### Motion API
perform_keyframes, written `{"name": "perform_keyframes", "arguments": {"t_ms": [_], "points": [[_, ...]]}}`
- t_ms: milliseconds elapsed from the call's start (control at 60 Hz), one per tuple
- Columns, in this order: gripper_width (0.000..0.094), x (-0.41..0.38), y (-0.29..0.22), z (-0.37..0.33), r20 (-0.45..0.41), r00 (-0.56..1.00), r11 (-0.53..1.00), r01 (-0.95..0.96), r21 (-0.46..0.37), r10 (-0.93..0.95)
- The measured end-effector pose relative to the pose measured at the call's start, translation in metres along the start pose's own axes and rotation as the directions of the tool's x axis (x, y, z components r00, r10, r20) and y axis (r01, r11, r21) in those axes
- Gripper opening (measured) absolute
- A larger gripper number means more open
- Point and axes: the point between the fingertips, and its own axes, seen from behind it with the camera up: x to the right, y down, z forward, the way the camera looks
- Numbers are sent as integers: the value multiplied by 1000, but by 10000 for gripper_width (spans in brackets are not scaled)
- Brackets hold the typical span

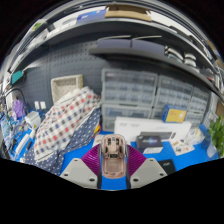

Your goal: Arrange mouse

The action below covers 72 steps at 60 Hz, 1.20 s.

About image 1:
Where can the dark wall shelf unit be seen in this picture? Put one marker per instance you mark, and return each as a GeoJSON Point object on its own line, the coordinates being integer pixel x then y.
{"type": "Point", "coordinates": [133, 48]}

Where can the white device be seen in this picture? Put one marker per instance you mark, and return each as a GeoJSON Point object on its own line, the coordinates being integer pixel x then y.
{"type": "Point", "coordinates": [32, 120]}

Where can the blue and yellow box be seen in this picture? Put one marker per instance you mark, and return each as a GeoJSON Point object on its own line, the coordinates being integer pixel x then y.
{"type": "Point", "coordinates": [175, 115]}

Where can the red blue checked cloth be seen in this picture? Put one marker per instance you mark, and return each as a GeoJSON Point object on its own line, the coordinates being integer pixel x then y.
{"type": "Point", "coordinates": [63, 125]}

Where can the purple object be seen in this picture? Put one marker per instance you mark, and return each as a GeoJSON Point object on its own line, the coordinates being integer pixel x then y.
{"type": "Point", "coordinates": [18, 108]}

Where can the black mouse pad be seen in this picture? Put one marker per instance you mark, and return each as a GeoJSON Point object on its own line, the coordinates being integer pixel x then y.
{"type": "Point", "coordinates": [167, 166]}

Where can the clear plastic packet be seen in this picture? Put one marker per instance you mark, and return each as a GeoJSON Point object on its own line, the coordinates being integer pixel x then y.
{"type": "Point", "coordinates": [195, 135]}

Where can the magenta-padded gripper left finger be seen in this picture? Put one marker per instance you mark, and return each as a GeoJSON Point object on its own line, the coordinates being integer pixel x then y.
{"type": "Point", "coordinates": [76, 171]}

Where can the small black box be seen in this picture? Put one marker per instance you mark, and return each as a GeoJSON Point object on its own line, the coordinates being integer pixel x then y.
{"type": "Point", "coordinates": [148, 141]}

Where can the white woven basket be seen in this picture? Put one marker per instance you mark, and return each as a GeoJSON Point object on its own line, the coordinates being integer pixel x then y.
{"type": "Point", "coordinates": [65, 86]}

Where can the green plant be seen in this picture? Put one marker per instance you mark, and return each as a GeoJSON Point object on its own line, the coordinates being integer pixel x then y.
{"type": "Point", "coordinates": [216, 133]}

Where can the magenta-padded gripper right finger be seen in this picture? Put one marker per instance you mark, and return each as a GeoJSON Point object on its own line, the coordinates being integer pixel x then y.
{"type": "Point", "coordinates": [150, 171]}

